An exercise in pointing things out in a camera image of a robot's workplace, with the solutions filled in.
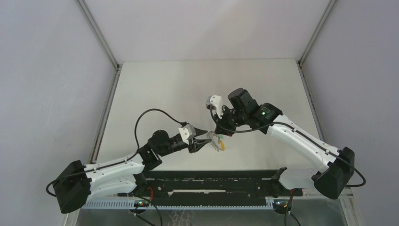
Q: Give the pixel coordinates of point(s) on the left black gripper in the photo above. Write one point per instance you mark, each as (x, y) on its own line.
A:
(195, 146)

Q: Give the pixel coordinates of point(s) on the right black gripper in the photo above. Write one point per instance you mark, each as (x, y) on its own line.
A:
(220, 122)

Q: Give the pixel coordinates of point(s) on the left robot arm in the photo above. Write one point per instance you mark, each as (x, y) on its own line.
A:
(78, 183)

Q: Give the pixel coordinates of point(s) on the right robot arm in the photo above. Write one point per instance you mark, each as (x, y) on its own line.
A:
(331, 167)

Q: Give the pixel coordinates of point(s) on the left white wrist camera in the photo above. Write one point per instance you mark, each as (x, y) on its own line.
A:
(187, 133)

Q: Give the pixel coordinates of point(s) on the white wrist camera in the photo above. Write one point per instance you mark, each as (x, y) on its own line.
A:
(215, 102)
(187, 133)

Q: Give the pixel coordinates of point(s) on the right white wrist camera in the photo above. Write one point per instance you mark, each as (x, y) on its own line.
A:
(215, 102)

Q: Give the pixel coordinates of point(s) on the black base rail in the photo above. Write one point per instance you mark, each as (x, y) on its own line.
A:
(215, 188)

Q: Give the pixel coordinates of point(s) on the right aluminium frame post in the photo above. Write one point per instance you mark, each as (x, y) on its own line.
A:
(328, 12)

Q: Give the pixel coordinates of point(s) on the aluminium frame post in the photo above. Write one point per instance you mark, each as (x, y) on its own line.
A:
(328, 12)
(96, 30)

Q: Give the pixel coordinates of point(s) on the left aluminium frame post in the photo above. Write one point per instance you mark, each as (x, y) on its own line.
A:
(96, 30)

